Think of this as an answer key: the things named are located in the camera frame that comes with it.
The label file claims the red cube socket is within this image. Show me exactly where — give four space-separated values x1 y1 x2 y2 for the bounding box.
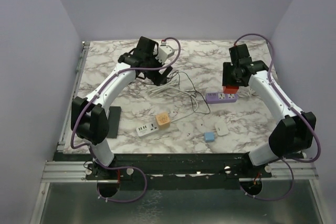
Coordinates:
223 86 239 94

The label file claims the purple power strip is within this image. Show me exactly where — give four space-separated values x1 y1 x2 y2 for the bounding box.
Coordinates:
205 89 257 104

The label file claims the beige cube socket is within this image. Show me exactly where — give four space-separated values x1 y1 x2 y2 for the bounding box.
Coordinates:
155 112 171 130

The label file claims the white power strip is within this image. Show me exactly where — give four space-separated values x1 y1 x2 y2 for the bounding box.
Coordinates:
135 82 200 138

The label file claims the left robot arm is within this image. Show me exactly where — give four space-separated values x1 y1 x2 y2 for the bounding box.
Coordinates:
70 36 181 179

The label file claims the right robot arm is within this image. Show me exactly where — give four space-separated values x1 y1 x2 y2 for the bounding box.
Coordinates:
222 44 316 177

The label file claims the white plug adapter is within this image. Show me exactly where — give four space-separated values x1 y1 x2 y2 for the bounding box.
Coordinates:
215 121 229 136

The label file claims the blue cube plug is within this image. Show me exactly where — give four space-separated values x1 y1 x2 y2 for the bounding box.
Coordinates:
204 132 215 143

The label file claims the black mat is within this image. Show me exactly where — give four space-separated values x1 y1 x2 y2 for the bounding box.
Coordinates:
107 106 122 138

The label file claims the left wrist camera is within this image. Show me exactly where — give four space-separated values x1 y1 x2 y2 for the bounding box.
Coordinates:
155 45 175 65

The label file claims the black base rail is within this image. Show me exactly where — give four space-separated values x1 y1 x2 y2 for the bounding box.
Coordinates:
53 152 271 190

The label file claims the aluminium frame rail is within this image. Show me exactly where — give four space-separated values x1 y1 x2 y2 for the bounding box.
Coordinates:
41 159 319 183

